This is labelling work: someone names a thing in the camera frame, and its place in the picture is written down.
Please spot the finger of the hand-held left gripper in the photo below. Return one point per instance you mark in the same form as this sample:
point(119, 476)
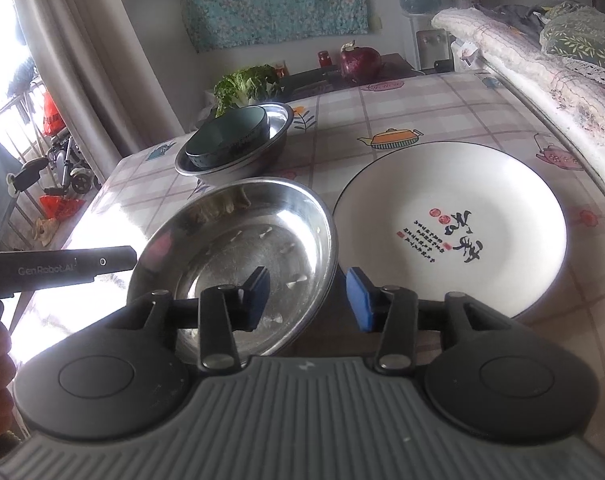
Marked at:
point(115, 260)

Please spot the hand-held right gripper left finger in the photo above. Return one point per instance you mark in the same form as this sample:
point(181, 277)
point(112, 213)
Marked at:
point(259, 300)

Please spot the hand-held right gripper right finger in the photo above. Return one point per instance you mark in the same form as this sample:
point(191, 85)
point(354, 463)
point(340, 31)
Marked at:
point(360, 305)

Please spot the shallow steel plate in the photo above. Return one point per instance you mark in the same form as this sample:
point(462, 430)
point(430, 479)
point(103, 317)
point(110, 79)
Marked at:
point(222, 240)

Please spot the deep steel bowl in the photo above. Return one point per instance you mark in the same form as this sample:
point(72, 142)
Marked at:
point(278, 132)

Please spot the green ceramic bowl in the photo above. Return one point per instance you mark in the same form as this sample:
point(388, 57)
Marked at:
point(227, 132)

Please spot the red bag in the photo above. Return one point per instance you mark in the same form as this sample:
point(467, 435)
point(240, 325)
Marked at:
point(62, 207)

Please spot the stroller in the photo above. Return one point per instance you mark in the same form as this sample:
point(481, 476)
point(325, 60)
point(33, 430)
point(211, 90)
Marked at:
point(72, 160)

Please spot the orange hanging bag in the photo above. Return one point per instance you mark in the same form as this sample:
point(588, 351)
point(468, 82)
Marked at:
point(53, 112)

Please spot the napa cabbage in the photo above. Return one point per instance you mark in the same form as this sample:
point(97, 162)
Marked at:
point(242, 85)

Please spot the beige curtain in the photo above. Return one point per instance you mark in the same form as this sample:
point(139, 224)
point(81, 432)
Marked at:
point(82, 35)

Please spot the red onion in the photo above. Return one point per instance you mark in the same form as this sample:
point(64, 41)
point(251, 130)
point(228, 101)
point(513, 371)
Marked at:
point(360, 62)

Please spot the red thermos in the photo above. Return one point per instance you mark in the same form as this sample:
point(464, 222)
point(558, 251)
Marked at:
point(324, 59)

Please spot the white printed storage box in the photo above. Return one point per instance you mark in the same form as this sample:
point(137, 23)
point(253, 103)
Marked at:
point(467, 57)

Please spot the white water dispenser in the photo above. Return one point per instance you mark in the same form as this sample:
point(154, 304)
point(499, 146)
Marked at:
point(430, 42)

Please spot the white folded quilt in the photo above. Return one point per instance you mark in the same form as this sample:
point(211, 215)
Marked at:
point(532, 75)

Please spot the grey folded cloth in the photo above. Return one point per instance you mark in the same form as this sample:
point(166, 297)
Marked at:
point(512, 14)

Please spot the green floral pillow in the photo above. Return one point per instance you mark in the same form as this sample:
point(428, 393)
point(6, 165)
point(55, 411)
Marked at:
point(587, 40)

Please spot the teal floral wall cloth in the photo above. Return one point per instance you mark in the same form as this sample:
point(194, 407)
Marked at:
point(267, 0)

